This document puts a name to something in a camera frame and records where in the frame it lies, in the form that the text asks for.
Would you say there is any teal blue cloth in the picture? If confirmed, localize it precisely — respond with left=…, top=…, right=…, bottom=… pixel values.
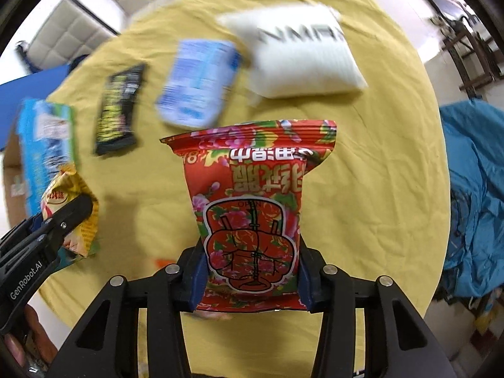
left=440, top=100, right=503, bottom=298

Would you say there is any yellow tablecloth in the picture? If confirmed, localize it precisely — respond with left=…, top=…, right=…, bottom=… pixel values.
left=38, top=0, right=451, bottom=378

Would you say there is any white quilted seat cushion left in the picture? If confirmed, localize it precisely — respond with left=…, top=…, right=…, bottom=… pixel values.
left=15, top=0, right=119, bottom=73

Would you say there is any blue tissue pack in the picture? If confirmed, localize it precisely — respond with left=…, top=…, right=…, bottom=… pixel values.
left=156, top=39, right=241, bottom=130

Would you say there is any dark wooden chair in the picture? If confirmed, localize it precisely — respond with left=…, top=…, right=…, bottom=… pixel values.
left=430, top=14, right=503, bottom=99

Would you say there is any blue foam mat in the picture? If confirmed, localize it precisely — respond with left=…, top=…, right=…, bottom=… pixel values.
left=0, top=65, right=69, bottom=150

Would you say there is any black shoe wipes pack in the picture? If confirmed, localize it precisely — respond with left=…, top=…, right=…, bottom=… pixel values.
left=94, top=62, right=146, bottom=156

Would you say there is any cardboard box blue print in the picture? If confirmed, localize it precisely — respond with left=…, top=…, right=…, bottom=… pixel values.
left=3, top=98, right=76, bottom=226

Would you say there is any white NMAX pillow pack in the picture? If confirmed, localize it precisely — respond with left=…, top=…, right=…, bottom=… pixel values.
left=217, top=3, right=367, bottom=99

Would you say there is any yellow snack bag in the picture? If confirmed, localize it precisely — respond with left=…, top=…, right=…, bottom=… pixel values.
left=40, top=163, right=99, bottom=258

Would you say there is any person hand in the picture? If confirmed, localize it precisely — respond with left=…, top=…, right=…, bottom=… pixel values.
left=3, top=305, right=58, bottom=368

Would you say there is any red floral snack bag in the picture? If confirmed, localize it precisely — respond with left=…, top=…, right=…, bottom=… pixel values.
left=162, top=119, right=336, bottom=312

